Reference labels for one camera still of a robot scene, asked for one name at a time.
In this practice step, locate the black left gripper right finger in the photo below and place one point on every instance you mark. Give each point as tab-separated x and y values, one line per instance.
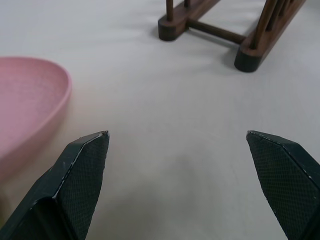
282	185

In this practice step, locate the pink plastic plate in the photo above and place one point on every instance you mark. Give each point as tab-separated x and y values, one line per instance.
27	100

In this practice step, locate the dark wooden dish rack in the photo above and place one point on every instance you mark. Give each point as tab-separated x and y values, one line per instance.
247	30

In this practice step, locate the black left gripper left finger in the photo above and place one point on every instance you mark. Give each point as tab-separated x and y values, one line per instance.
75	185

